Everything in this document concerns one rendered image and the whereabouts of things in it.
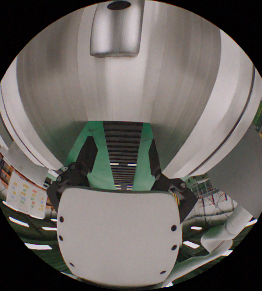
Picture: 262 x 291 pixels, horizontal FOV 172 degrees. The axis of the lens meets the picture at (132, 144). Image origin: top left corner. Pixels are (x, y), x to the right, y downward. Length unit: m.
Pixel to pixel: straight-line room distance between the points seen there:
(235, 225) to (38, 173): 0.56
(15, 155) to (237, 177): 0.41
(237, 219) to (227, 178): 0.20
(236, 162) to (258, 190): 0.10
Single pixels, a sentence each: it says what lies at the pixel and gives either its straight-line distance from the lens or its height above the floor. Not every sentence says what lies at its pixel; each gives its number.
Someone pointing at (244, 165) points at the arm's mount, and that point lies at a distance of 0.26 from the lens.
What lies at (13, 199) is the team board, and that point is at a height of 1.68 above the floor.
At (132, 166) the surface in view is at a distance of 0.17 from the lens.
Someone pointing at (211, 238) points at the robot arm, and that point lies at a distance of 0.56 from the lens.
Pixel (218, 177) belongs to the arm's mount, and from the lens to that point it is 0.31.
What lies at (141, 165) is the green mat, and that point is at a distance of 0.21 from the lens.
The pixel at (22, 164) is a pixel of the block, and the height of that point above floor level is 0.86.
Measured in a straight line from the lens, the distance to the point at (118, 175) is 0.20.
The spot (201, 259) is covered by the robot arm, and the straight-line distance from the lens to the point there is 0.58.
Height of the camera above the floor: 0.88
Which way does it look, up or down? 42 degrees down
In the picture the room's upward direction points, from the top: 180 degrees clockwise
